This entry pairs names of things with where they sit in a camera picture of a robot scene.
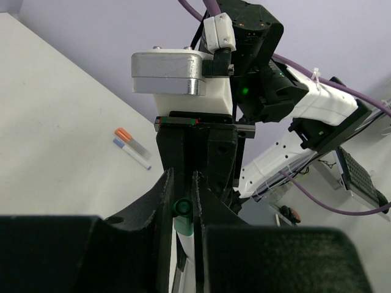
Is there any orange highlighter cap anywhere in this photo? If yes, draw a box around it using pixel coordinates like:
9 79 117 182
115 128 133 142

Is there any white green acrylic marker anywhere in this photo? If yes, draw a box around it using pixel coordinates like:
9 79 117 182
171 232 196 293

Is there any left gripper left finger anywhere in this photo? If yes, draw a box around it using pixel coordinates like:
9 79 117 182
1 170 174 292

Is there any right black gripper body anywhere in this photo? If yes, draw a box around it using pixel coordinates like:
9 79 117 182
154 111 255 139

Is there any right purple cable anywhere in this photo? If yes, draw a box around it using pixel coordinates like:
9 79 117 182
178 0 391 217

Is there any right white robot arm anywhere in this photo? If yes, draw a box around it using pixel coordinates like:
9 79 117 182
153 1 370 201

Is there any green pen cap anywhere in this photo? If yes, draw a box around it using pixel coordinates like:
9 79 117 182
172 197 194 236

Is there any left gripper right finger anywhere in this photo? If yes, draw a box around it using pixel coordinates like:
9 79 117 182
192 172 372 292

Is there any red black round object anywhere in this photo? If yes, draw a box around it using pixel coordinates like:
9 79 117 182
279 205 301 225

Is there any white blue acrylic marker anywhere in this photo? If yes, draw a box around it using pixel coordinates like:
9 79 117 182
121 144 152 170

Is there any orange highlighter marker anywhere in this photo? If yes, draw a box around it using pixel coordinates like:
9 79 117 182
124 137 152 160

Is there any black keyboard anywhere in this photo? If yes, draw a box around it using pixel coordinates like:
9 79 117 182
333 146 389 208

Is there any blue pen cap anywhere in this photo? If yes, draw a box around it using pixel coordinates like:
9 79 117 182
113 138 125 148

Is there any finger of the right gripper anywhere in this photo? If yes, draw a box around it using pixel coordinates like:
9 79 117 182
156 126 185 201
202 126 238 201

